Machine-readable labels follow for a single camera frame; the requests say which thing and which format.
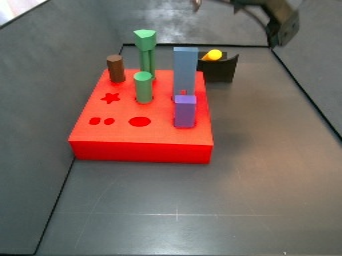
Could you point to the purple square block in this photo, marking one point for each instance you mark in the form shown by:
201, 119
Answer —
185, 111

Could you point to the dark robot arm link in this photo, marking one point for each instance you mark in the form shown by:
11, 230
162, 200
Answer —
283, 19

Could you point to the green tall arch peg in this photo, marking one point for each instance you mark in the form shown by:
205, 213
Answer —
146, 44

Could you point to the blue tall rectangular block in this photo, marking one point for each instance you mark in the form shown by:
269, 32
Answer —
185, 70

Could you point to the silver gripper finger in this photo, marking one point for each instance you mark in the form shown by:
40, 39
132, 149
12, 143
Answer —
197, 4

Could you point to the yellow oval peg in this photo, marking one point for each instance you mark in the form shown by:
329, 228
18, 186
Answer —
213, 55

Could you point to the brown hexagonal peg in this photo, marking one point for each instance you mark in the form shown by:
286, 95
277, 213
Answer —
115, 66

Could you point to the red shape sorter base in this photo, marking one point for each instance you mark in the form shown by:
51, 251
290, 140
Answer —
122, 130

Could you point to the black curved fixture block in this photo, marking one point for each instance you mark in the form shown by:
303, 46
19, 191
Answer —
218, 71

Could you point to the green cylinder peg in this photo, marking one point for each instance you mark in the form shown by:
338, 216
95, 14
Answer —
143, 86

